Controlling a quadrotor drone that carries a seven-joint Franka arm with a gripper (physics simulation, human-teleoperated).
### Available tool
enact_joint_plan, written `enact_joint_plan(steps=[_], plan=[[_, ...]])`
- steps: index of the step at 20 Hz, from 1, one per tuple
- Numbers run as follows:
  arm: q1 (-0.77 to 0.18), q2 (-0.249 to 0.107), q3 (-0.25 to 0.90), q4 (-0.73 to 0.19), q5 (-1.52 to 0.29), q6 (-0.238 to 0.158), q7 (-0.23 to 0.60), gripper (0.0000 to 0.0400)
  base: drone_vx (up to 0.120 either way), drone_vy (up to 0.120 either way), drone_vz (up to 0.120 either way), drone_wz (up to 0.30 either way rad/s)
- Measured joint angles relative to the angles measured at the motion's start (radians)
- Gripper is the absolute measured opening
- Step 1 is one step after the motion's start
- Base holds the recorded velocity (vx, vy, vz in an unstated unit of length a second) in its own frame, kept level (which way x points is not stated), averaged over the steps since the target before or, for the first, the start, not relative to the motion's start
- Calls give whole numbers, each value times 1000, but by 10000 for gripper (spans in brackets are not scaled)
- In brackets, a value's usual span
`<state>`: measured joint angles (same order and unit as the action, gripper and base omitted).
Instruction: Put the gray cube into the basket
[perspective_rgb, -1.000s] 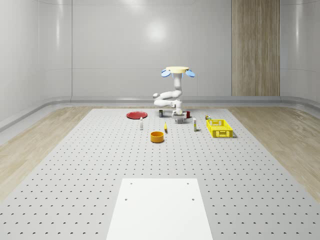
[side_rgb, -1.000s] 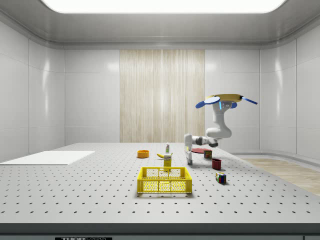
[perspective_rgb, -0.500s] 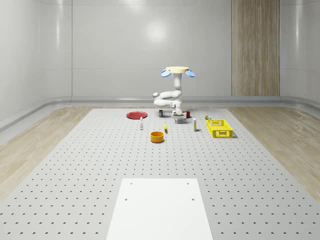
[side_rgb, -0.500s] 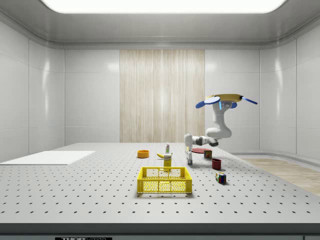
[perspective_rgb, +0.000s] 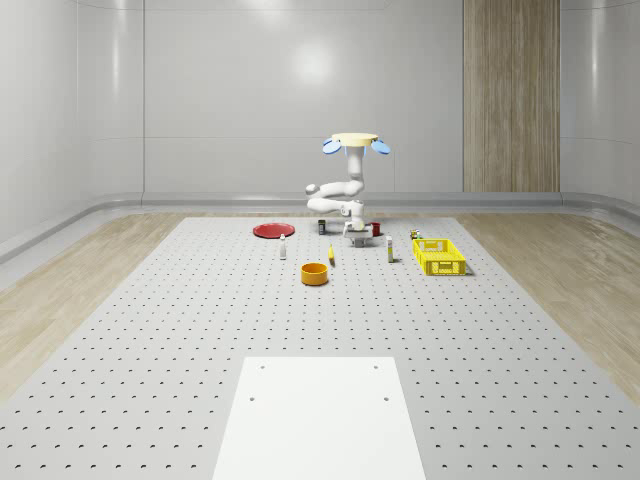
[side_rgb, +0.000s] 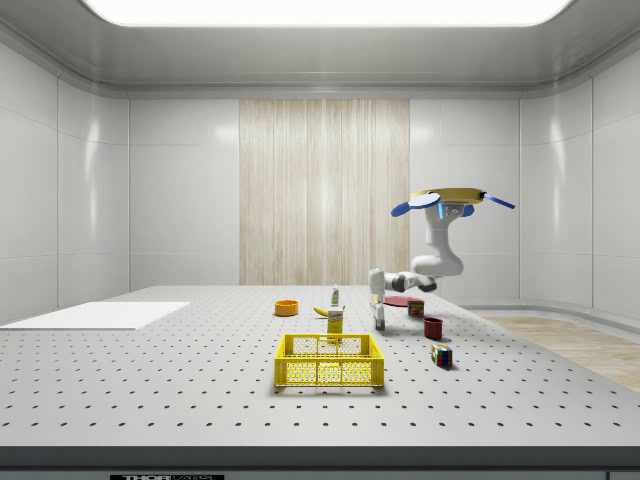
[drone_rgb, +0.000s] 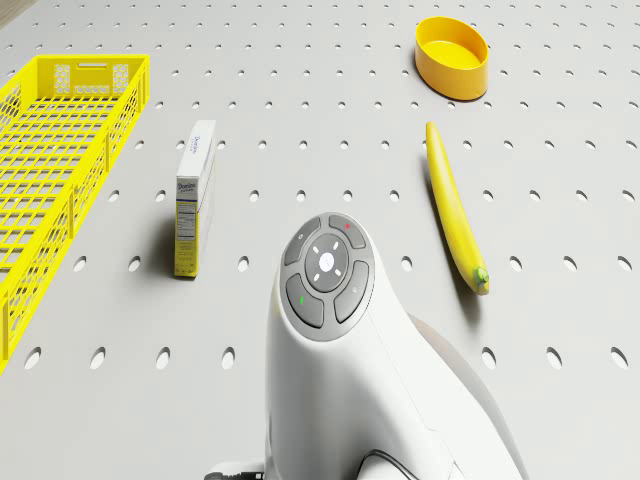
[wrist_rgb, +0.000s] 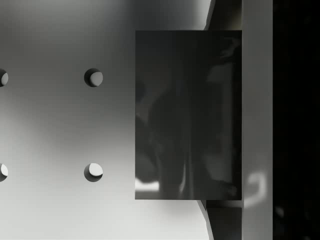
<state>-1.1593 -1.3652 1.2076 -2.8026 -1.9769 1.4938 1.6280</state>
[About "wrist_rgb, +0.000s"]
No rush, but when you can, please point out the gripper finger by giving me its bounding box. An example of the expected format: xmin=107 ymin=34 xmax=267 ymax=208
xmin=204 ymin=0 xmax=243 ymax=32
xmin=196 ymin=199 xmax=243 ymax=240

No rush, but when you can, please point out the grey cube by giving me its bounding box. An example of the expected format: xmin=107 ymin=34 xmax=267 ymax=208
xmin=134 ymin=30 xmax=243 ymax=201

